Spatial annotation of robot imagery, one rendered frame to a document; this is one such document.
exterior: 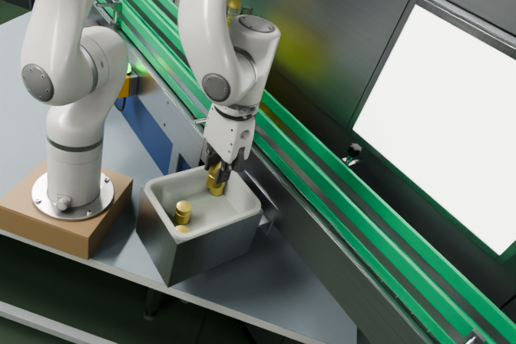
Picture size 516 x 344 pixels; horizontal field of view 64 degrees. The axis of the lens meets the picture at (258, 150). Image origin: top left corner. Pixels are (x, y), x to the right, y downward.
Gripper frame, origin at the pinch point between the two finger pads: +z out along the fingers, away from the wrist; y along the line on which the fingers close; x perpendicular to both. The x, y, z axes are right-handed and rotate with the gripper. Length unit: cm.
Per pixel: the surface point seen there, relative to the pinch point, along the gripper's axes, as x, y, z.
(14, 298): 34, 58, 110
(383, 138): -34.3, -13.1, -9.4
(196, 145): -6.8, 17.5, 9.8
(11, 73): 18, 100, 35
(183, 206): 4.8, 2.4, 12.0
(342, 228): -17.7, -22.3, 3.3
